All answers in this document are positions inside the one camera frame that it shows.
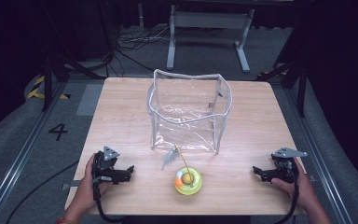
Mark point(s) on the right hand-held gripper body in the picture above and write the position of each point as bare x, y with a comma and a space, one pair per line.
284, 165

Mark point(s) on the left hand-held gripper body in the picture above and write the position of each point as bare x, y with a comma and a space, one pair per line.
103, 166

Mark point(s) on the person's left hand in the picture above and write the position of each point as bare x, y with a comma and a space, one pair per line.
87, 189

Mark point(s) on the person's right hand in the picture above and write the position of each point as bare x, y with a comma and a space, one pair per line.
301, 189

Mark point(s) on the yellow-green feather cat toy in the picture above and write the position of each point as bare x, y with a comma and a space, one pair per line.
188, 182

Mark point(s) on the black metal stand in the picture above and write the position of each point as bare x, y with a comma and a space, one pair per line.
301, 84
48, 81

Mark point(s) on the clear plastic bag white trim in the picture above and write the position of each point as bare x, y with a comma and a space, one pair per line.
188, 112

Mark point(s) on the yellow and black floor tape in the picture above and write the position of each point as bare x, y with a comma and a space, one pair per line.
35, 91

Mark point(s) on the aluminium floor rail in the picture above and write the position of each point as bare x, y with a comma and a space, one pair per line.
320, 161
18, 158

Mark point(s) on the grey metal table frame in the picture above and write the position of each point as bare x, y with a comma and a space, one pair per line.
209, 21

